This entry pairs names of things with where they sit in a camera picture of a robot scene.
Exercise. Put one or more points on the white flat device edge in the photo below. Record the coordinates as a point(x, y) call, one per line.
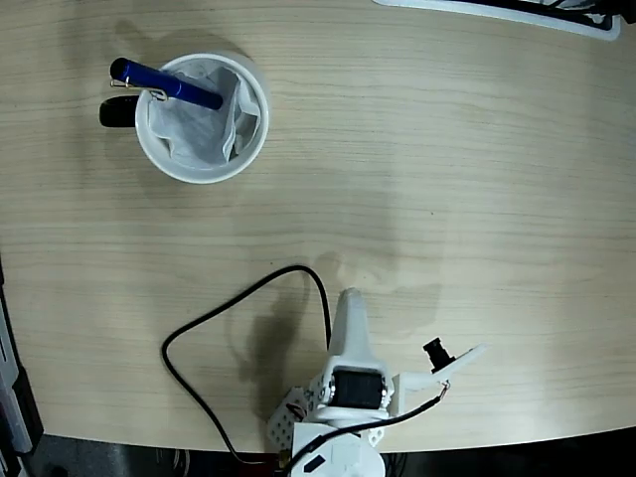
point(608, 31)

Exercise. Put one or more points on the blue pen with clip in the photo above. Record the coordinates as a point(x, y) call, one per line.
point(149, 77)

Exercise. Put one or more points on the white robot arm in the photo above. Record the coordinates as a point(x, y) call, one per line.
point(343, 454)

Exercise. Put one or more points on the grey metal desk rail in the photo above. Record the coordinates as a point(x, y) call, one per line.
point(10, 392)

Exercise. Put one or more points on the black camera on white mount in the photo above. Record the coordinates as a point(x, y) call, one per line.
point(417, 382)

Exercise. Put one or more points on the crumpled white tissue paper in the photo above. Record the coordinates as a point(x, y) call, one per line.
point(199, 139)

